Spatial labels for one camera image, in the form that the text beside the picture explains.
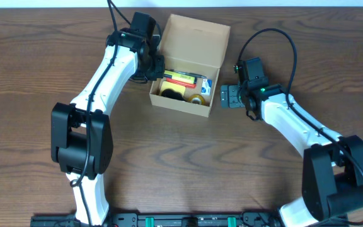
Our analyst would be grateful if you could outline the yellow sticky note pad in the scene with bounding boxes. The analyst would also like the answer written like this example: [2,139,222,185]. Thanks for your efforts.
[159,81,186,96]

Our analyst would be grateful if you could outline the yellow highlighter marker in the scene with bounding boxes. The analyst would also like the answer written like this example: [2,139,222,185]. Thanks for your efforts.
[164,70,197,84]

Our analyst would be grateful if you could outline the white blue eraser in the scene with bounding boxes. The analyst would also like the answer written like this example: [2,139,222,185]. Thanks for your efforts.
[201,79,212,96]

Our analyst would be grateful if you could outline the yellow tape roll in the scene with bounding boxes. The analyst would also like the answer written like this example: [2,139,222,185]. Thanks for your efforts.
[188,94,205,105]

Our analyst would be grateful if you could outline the black computer mouse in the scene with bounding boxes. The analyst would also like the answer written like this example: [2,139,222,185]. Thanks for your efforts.
[161,89,185,102]

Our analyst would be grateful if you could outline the black ballpoint pen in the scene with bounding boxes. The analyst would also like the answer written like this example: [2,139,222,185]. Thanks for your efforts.
[165,69,207,79]

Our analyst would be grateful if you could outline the brown cardboard box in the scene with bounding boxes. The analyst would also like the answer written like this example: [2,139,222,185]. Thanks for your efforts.
[149,14,231,117]

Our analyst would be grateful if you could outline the red black stapler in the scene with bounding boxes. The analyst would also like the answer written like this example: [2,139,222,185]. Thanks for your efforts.
[166,78,196,88]

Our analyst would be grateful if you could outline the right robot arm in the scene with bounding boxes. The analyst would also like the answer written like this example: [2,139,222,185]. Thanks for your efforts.
[222,57,363,226]

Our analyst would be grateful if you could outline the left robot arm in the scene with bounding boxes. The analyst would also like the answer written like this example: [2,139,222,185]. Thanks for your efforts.
[51,12,164,226]

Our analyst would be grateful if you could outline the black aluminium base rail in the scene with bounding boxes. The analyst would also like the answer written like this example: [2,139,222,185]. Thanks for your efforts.
[30,212,349,227]

